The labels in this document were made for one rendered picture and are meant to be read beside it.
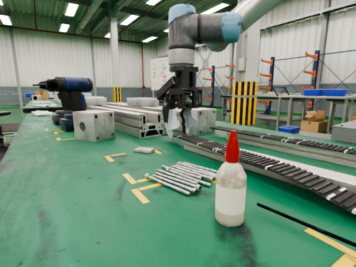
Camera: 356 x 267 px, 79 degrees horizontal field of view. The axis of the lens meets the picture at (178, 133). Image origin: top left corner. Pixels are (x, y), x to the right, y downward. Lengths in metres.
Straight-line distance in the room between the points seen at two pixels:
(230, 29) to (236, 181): 0.44
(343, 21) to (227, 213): 8.75
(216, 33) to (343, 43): 8.20
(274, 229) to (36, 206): 0.33
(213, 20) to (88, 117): 0.47
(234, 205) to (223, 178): 0.04
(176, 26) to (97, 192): 0.45
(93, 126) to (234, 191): 0.56
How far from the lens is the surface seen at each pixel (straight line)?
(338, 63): 8.74
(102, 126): 0.76
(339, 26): 8.91
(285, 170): 0.41
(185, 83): 0.60
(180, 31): 0.62
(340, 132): 0.89
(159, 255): 0.25
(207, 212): 0.32
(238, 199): 0.28
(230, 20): 0.63
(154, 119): 0.81
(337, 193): 0.39
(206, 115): 0.83
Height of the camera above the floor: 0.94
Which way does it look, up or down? 11 degrees down
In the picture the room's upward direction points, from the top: straight up
